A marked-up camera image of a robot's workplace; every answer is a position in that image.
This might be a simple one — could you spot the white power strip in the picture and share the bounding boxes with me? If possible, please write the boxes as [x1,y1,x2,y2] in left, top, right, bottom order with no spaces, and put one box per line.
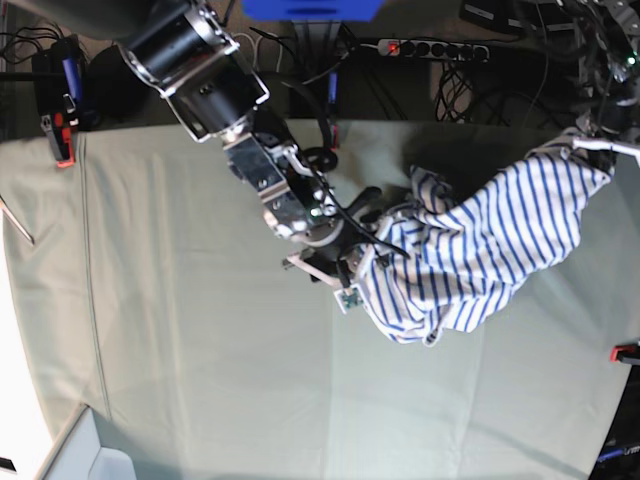
[376,39,491,63]

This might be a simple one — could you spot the red black clamp left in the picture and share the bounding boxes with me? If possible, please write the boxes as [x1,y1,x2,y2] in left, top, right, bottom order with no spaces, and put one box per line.
[41,39,83,169]

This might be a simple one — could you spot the metal rod on table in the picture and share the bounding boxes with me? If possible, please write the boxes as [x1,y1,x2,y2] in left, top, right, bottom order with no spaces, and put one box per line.
[0,198,35,246]

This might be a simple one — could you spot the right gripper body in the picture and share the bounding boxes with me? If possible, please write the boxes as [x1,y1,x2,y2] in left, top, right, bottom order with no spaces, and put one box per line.
[284,187,389,285]

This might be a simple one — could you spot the red black clamp right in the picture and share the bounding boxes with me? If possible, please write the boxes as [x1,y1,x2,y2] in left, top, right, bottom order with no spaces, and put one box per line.
[610,342,640,366]

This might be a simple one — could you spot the red black clamp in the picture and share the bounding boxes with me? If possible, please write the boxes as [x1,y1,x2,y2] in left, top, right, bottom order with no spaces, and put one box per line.
[327,71,339,151]
[610,342,640,366]
[41,39,83,169]

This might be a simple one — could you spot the red black clamp middle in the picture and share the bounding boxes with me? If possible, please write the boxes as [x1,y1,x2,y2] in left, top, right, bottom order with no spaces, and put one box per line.
[327,71,339,151]

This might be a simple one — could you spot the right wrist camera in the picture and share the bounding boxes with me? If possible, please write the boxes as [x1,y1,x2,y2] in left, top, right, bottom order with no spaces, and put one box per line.
[333,285,364,314]

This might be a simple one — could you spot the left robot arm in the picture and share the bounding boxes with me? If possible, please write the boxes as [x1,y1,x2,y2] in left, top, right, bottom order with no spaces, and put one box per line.
[557,1,639,170]

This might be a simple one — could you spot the black round stand base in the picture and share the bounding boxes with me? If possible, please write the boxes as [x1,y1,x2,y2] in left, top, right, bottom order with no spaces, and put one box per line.
[87,45,149,122]

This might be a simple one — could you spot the green table cloth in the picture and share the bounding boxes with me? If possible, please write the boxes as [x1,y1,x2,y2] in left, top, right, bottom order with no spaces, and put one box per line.
[1,125,639,479]

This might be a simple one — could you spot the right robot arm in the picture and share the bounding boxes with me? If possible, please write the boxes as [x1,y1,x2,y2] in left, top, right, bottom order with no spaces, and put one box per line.
[23,1,394,287]

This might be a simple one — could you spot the blue white striped t-shirt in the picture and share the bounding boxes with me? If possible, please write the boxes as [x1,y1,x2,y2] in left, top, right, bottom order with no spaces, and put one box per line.
[362,148,615,346]

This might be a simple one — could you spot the white plastic bin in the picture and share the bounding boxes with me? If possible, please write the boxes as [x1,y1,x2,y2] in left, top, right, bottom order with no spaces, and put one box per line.
[35,403,137,480]

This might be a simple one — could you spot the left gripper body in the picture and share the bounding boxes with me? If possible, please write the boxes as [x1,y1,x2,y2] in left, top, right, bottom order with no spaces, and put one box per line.
[570,113,639,165]

